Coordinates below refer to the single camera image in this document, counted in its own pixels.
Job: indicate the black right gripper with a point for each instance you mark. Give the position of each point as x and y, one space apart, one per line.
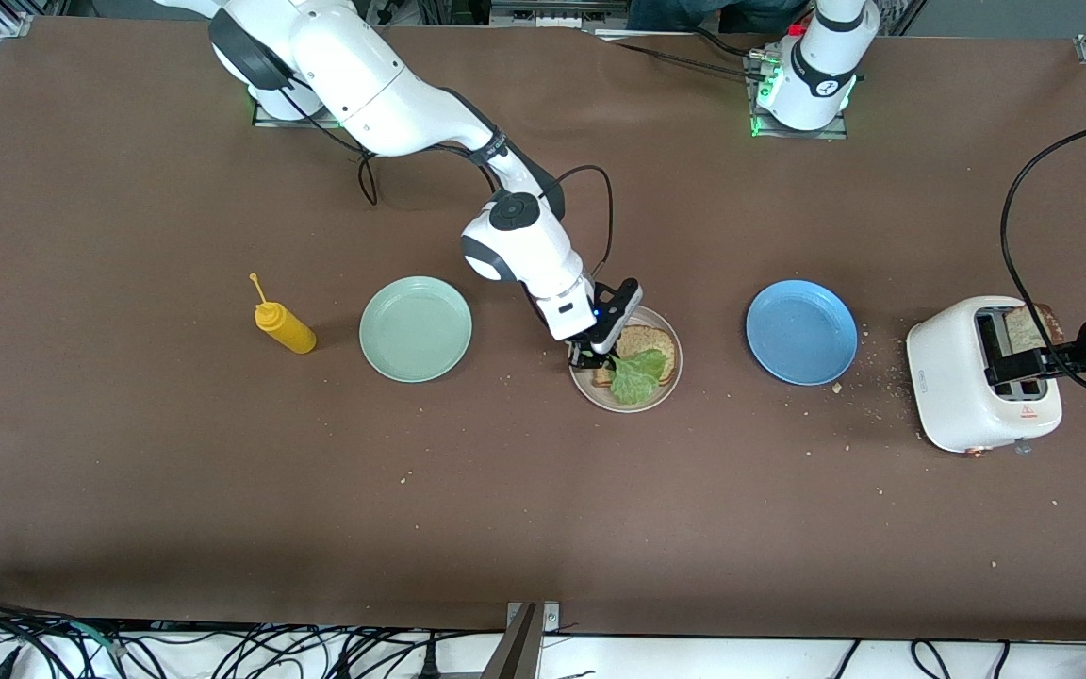
591 356

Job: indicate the brown bread slice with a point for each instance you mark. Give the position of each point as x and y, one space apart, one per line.
651 339
1024 330

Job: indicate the green lettuce leaf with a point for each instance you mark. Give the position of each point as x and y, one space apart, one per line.
637 377

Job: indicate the yellow squeeze bottle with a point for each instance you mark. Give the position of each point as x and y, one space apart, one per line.
290 330

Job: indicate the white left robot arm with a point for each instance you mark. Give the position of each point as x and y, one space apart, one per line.
821 66

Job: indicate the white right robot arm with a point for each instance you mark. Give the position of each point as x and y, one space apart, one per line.
383 85

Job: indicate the beige plate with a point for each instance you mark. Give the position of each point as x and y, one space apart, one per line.
623 405

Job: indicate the pale green plate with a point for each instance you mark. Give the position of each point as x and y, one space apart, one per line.
416 329

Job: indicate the blue plate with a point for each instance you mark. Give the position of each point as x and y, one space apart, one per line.
801 332

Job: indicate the white toaster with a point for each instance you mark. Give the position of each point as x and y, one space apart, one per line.
948 377

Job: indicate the person in blue jeans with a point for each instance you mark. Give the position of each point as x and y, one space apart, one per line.
694 14

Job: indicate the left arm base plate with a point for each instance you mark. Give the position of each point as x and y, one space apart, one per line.
835 135

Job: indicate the aluminium profile post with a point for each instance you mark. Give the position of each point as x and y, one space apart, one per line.
519 651

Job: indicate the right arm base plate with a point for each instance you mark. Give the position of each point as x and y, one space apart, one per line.
265 121

